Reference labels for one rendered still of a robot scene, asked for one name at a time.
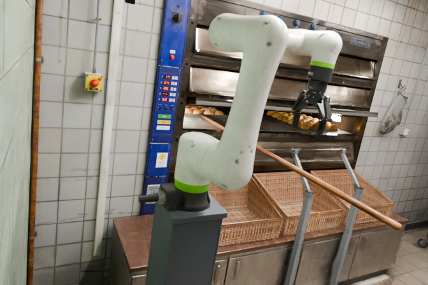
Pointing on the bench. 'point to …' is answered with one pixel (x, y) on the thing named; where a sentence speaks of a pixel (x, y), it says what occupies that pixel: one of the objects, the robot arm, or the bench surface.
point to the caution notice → (162, 159)
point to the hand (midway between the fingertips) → (306, 130)
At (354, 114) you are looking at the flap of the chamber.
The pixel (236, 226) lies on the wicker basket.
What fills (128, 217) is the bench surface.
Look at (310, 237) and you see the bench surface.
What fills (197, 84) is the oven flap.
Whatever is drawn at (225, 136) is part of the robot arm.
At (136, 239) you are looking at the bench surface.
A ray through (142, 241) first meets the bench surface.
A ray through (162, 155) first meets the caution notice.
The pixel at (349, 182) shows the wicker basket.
